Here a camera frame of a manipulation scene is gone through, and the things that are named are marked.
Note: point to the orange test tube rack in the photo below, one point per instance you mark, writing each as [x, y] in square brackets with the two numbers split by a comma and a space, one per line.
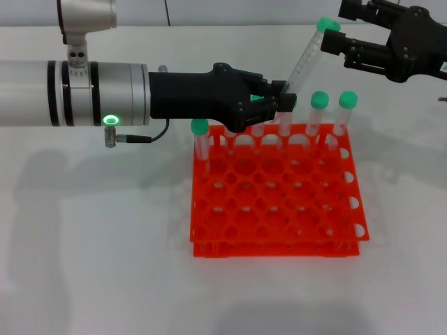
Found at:
[279, 252]

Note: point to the clear test tube green cap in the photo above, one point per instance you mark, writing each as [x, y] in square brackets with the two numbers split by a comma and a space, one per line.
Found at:
[320, 99]
[257, 130]
[231, 139]
[309, 54]
[348, 99]
[286, 124]
[199, 126]

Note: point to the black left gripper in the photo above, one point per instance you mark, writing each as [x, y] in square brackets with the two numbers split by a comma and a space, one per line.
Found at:
[195, 96]

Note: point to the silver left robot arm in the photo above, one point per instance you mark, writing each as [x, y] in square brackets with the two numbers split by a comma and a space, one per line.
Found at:
[87, 94]

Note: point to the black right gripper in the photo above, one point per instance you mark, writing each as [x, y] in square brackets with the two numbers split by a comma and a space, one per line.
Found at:
[419, 42]

